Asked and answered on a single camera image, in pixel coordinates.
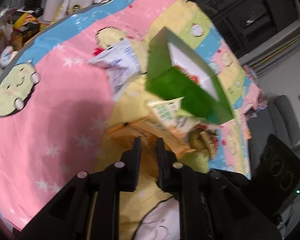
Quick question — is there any green cardboard box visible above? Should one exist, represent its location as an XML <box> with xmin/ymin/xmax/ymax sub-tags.
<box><xmin>146</xmin><ymin>27</ymin><xmax>235</xmax><ymax>125</ymax></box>

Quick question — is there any yellow cracker pack with label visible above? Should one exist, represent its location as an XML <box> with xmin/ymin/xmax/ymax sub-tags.
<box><xmin>107</xmin><ymin>117</ymin><xmax>196</xmax><ymax>158</ymax></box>

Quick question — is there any white blue snack bag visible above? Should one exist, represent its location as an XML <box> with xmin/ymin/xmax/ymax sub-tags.
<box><xmin>88</xmin><ymin>40</ymin><xmax>142</xmax><ymax>102</ymax></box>

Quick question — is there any yellow red box clutter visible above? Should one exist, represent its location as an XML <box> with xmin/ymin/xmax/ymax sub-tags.
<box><xmin>10</xmin><ymin>11</ymin><xmax>50</xmax><ymax>51</ymax></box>

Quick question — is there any brown gold round-label snack bag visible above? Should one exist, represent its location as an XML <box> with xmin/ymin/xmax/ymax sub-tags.
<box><xmin>189</xmin><ymin>127</ymin><xmax>219</xmax><ymax>160</ymax></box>

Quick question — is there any green white snack bag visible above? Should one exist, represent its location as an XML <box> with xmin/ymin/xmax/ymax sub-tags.
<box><xmin>146</xmin><ymin>97</ymin><xmax>200</xmax><ymax>138</ymax></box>

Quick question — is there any colourful cartoon striped bedsheet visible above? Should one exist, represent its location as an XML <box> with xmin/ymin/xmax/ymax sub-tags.
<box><xmin>0</xmin><ymin>0</ymin><xmax>260</xmax><ymax>230</ymax></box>

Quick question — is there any grey sofa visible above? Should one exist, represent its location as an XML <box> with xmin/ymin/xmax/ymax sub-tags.
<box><xmin>246</xmin><ymin>95</ymin><xmax>300</xmax><ymax>172</ymax></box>

